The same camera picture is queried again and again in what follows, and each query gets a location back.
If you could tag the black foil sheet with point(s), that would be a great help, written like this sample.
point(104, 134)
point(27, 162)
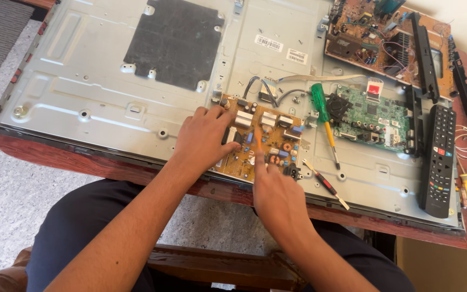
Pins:
point(174, 40)

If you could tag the grey metal television back panel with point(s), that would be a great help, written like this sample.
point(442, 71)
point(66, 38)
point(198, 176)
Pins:
point(103, 97)

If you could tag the green main circuit board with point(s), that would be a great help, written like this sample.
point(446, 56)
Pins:
point(373, 115)

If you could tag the red and black slim tool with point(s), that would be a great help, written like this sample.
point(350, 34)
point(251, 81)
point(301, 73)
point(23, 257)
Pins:
point(326, 184)

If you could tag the person's dark blue trousers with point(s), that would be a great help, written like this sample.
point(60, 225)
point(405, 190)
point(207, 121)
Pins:
point(79, 215)

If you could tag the short black plastic bar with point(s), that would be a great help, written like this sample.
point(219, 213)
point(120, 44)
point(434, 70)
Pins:
point(425, 56)

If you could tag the black side bracket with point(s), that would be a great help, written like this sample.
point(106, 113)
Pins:
point(412, 121)

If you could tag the person's right hand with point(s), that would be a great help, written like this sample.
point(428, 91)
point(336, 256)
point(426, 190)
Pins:
point(280, 198)

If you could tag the person's right fingers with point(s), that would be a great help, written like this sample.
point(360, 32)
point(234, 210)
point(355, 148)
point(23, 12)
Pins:
point(262, 166)

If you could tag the wooden chair frame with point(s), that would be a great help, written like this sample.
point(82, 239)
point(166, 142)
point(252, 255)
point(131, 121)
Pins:
point(217, 263)

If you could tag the black remote control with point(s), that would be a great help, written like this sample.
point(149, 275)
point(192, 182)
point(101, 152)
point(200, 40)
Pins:
point(439, 158)

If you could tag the yellow-brown power supply board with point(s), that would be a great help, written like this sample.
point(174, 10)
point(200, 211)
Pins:
point(276, 144)

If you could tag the person's left hand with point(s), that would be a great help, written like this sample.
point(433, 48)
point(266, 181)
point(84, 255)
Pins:
point(203, 136)

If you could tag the small orange tool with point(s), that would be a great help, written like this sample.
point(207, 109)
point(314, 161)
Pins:
point(258, 140)

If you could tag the large brown circuit board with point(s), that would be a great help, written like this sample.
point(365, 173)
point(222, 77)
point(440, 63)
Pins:
point(363, 38)

